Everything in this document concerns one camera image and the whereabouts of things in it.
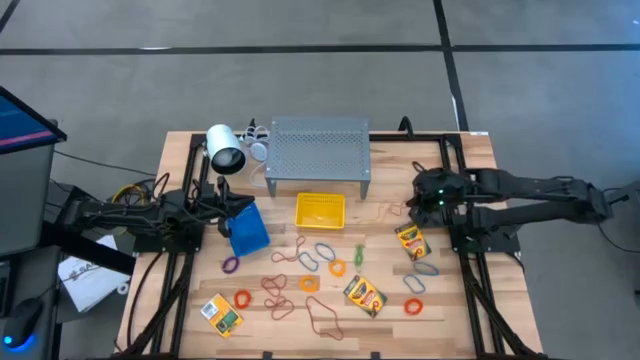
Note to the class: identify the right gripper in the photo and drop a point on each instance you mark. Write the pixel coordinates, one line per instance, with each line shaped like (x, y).
(452, 197)

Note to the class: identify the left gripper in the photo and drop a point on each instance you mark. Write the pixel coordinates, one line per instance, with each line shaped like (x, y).
(206, 200)

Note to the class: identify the yellow rubber band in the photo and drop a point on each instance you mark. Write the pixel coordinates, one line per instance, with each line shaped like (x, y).
(397, 214)

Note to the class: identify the blue plastic basket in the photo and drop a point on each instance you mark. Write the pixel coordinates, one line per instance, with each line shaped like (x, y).
(252, 232)

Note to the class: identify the yellow Crayola crayon box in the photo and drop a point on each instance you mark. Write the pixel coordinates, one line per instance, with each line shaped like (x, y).
(221, 316)
(412, 241)
(365, 295)

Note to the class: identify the purple rubber band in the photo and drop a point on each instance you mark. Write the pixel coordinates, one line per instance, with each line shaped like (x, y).
(223, 265)

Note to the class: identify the blue rubber band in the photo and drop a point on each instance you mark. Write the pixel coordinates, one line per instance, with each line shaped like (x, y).
(426, 263)
(405, 280)
(318, 246)
(302, 255)

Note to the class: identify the orange-red spiral band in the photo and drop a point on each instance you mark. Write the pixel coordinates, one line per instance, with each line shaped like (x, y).
(414, 300)
(243, 292)

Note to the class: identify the green rubber band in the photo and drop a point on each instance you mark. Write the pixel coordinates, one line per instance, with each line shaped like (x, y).
(358, 250)

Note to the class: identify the orange spiral band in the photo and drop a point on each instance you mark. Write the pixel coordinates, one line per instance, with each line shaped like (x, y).
(309, 278)
(337, 261)

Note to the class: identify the large red rubber band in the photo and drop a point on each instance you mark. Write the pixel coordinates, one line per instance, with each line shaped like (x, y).
(307, 307)

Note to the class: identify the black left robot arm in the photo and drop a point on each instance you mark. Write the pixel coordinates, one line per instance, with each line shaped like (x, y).
(150, 220)

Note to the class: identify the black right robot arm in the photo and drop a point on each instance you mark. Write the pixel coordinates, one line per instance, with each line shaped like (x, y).
(540, 187)

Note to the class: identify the yellow plastic basket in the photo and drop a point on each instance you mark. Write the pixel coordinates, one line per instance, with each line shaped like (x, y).
(320, 197)

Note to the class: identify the grey perforated metal riser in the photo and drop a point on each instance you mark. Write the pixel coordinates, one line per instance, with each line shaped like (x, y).
(320, 150)

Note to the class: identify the white tape roll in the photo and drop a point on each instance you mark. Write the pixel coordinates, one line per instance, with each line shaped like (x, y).
(123, 284)

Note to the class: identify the black metal stand beam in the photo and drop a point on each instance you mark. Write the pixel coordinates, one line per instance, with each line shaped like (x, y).
(90, 250)

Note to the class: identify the white paper booklet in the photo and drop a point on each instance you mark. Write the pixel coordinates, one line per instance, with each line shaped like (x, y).
(90, 285)

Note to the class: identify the computer monitor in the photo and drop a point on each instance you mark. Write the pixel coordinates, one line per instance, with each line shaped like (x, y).
(25, 200)

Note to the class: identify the black computer mouse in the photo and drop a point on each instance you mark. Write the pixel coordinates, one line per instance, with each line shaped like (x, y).
(22, 320)

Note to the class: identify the black aluminium table frame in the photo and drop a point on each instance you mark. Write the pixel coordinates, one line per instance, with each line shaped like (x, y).
(415, 137)

